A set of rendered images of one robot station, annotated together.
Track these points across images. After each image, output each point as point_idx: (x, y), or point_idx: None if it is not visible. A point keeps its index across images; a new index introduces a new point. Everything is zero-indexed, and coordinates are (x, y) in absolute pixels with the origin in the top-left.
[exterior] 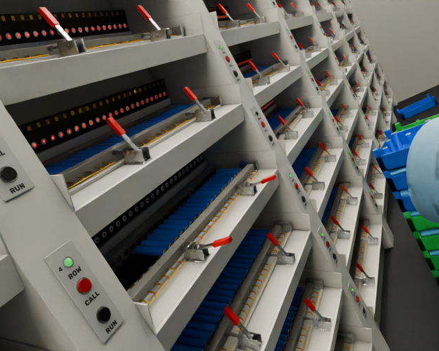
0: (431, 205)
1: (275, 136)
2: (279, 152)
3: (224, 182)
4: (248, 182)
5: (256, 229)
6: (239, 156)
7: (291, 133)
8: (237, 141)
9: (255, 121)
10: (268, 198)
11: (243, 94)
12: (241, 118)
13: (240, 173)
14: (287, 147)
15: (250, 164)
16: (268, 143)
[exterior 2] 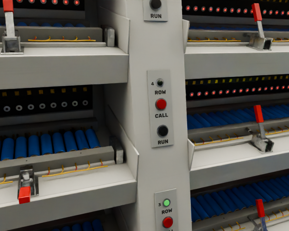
0: None
1: (186, 133)
2: (174, 159)
3: (42, 150)
4: (23, 174)
5: (98, 227)
6: (118, 128)
7: (259, 141)
8: (121, 108)
9: (143, 93)
10: (73, 213)
11: (150, 42)
12: (115, 77)
13: (74, 151)
14: (224, 157)
15: (112, 148)
16: (150, 137)
